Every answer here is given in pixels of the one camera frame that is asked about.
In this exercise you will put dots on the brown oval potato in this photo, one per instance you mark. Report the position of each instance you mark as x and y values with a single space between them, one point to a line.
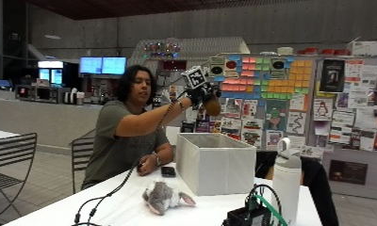
212 107

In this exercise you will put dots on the silver wristwatch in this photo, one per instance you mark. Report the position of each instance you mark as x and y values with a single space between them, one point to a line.
157 160

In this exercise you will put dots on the white cube with black markers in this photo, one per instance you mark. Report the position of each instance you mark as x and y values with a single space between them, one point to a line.
195 77

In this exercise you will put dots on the black phone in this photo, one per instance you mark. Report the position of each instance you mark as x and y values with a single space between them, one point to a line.
168 171

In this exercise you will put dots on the grey soft toy animal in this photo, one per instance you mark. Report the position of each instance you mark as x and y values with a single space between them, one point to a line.
163 197

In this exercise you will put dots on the the person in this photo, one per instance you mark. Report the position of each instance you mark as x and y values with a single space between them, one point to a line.
113 141

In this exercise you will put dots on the black slatted metal chair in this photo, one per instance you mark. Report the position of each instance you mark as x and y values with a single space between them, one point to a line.
82 150
12 157

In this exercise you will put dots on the group of coloured sticky notes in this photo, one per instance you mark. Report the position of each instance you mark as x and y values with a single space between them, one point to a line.
276 78

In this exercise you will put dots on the white fabric storage box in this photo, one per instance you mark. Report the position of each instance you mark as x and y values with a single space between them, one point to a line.
213 166

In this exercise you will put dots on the white round tub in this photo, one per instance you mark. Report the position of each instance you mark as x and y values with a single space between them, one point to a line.
285 50

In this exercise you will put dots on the grey service counter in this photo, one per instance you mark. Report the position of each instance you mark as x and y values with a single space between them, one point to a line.
42 119

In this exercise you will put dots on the black framed poster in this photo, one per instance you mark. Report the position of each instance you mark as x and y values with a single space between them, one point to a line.
332 75

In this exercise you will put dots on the row of red containers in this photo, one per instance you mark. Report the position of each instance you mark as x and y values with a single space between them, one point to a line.
322 51

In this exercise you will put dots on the black electronic box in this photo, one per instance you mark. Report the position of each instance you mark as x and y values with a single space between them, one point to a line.
246 217

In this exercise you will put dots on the white water bottle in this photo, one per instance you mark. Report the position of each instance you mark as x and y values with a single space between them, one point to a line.
285 185

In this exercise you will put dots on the white side table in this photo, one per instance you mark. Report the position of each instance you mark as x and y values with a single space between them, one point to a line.
0 133

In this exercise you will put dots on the group of paper posters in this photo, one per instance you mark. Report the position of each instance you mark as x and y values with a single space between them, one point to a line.
356 119

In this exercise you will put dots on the lit drinks fridge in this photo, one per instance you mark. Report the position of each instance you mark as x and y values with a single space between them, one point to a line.
50 73

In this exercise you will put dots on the black chair with dark cloth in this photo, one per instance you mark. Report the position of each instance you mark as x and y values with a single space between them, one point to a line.
318 185

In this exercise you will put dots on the white cardboard box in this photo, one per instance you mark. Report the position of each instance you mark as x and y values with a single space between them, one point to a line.
366 48

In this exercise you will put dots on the dark sign plate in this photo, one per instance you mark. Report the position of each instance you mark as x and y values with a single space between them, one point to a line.
348 172

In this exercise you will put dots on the grey notice board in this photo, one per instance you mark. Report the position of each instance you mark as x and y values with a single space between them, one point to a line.
364 175

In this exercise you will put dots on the blue wall screen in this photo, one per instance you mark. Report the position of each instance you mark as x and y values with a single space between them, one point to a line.
91 65
113 65

